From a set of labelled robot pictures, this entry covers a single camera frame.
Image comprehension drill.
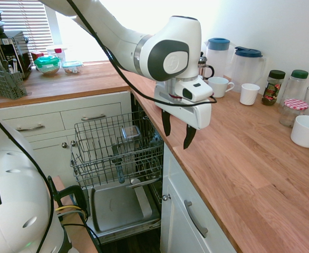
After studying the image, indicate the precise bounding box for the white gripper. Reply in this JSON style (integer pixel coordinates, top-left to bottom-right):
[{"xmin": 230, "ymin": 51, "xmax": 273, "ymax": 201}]
[{"xmin": 153, "ymin": 81, "xmax": 213, "ymax": 150}]

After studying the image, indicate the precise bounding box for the steel dishwasher door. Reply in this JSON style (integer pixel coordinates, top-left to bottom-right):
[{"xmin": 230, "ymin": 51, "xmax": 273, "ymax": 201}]
[{"xmin": 87, "ymin": 181, "xmax": 162, "ymax": 245}]

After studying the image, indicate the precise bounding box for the square clear glass container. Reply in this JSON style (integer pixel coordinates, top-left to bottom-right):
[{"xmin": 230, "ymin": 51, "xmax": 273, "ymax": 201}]
[{"xmin": 121, "ymin": 126, "xmax": 141, "ymax": 142}]

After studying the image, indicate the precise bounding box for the glass French press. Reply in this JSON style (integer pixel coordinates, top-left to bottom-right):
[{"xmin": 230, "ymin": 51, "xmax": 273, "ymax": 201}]
[{"xmin": 198, "ymin": 51, "xmax": 215, "ymax": 81}]

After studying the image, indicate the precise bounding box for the white ribbed cup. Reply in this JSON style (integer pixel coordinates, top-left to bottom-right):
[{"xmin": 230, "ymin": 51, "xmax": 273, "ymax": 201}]
[{"xmin": 239, "ymin": 83, "xmax": 261, "ymax": 106}]

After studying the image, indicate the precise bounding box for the clear pitcher light blue lid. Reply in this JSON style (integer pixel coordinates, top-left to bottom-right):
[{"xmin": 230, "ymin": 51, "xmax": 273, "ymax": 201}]
[{"xmin": 204, "ymin": 37, "xmax": 236, "ymax": 80}]

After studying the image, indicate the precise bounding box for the clear pitcher dark blue lid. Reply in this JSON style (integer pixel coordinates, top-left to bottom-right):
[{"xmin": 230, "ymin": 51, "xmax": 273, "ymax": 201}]
[{"xmin": 230, "ymin": 46, "xmax": 266, "ymax": 93}]

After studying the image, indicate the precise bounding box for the dark jar black lid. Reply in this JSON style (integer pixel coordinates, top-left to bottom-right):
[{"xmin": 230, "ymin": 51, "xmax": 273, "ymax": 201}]
[{"xmin": 261, "ymin": 70, "xmax": 286, "ymax": 106}]

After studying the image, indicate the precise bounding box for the glass jar red checkered lid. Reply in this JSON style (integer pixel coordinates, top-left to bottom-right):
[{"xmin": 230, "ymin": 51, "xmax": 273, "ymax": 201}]
[{"xmin": 278, "ymin": 98, "xmax": 309, "ymax": 128}]

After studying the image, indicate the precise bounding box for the black table clamp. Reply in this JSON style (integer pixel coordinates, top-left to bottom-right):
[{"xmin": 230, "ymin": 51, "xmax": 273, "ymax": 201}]
[{"xmin": 47, "ymin": 175, "xmax": 88, "ymax": 219}]

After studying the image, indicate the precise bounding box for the small container teal lid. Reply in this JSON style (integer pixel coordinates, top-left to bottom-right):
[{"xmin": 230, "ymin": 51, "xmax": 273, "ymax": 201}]
[{"xmin": 62, "ymin": 61, "xmax": 83, "ymax": 75}]

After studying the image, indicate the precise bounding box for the clear jar green lid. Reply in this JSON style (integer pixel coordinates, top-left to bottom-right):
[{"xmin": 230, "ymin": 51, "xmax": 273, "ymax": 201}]
[{"xmin": 282, "ymin": 69, "xmax": 309, "ymax": 111}]

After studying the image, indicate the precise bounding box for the white ceramic bowl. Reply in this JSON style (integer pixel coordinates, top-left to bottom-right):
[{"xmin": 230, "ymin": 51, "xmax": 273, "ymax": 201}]
[{"xmin": 290, "ymin": 115, "xmax": 309, "ymax": 148}]

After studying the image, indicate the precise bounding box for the white container red lid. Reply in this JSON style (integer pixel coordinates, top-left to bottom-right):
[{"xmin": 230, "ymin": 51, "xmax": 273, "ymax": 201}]
[{"xmin": 46, "ymin": 44, "xmax": 68, "ymax": 64}]

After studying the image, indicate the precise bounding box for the round container green lid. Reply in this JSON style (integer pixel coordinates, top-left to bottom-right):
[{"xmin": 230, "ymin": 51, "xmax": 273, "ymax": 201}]
[{"xmin": 34, "ymin": 55, "xmax": 62, "ymax": 76}]

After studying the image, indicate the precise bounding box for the small red box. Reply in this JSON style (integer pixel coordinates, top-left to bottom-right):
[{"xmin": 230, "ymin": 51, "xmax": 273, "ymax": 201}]
[{"xmin": 30, "ymin": 50, "xmax": 44, "ymax": 63}]

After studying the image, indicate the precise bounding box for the grey plastic cutlery basket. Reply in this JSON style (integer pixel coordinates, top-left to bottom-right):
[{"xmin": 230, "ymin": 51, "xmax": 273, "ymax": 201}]
[{"xmin": 0, "ymin": 55, "xmax": 28, "ymax": 100}]

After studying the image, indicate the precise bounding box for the black coffee machine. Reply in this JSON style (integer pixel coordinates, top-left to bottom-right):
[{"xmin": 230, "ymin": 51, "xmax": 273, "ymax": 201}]
[{"xmin": 0, "ymin": 31, "xmax": 32, "ymax": 80}]

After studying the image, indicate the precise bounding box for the brown window blind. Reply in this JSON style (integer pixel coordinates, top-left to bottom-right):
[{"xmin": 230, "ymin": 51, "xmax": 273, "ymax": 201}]
[{"xmin": 0, "ymin": 0, "xmax": 54, "ymax": 52}]

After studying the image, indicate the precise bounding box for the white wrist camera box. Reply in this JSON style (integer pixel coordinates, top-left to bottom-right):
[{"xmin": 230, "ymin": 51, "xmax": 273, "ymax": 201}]
[{"xmin": 174, "ymin": 79, "xmax": 214, "ymax": 102}]

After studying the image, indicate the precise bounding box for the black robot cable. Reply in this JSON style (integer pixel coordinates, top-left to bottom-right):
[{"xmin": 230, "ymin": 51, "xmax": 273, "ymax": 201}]
[{"xmin": 0, "ymin": 0, "xmax": 218, "ymax": 253}]

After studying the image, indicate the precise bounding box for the white mug with handle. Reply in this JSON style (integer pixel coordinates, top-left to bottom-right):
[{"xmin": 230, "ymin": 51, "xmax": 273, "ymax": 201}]
[{"xmin": 208, "ymin": 76, "xmax": 235, "ymax": 99}]

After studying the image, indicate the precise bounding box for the grey wire dishwasher rack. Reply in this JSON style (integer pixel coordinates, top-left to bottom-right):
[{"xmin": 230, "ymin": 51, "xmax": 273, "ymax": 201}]
[{"xmin": 70, "ymin": 112, "xmax": 165, "ymax": 188}]

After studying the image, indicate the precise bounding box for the curved metal drawer handle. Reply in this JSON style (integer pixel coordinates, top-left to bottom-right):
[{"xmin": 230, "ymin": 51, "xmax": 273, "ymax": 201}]
[
  {"xmin": 81, "ymin": 114, "xmax": 107, "ymax": 122},
  {"xmin": 16, "ymin": 123, "xmax": 45, "ymax": 132}
]

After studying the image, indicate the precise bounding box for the long metal cabinet handle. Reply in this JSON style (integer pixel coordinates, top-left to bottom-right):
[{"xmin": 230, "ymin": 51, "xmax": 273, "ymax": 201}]
[{"xmin": 184, "ymin": 199, "xmax": 209, "ymax": 239}]

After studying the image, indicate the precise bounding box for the white cabinet with long handle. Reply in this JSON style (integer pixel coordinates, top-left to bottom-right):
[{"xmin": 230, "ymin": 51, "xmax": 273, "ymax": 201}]
[{"xmin": 159, "ymin": 143, "xmax": 237, "ymax": 253}]

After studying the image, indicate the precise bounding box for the yellow cable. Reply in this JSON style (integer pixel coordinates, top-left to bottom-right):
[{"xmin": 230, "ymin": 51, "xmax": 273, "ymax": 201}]
[{"xmin": 55, "ymin": 205, "xmax": 81, "ymax": 212}]

